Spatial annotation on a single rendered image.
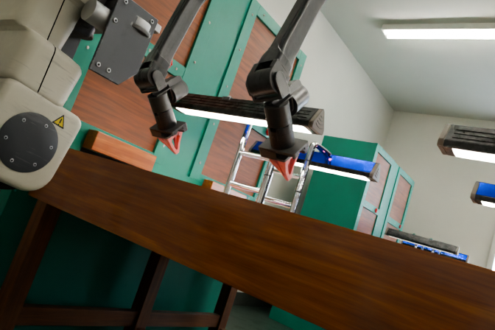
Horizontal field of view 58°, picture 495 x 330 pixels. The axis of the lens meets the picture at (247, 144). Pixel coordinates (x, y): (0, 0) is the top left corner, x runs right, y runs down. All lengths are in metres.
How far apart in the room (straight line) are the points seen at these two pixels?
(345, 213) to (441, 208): 2.45
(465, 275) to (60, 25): 0.82
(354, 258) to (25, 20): 0.72
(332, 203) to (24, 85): 3.59
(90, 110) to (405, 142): 5.50
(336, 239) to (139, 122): 1.16
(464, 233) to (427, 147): 1.24
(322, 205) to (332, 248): 3.35
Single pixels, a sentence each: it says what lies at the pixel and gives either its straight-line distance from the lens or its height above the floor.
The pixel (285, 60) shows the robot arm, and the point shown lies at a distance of 0.99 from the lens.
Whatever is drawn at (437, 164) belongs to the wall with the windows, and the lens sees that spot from 6.53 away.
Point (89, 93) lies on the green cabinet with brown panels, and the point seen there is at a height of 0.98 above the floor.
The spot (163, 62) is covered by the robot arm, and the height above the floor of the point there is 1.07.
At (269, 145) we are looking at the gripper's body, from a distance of 1.03.
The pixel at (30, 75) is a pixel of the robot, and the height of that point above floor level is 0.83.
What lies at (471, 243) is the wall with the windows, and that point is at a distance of 6.24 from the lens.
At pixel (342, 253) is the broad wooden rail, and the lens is 0.87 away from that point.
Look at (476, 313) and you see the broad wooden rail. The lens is 0.81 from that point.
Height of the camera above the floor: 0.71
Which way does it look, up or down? 10 degrees up
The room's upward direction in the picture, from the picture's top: 19 degrees clockwise
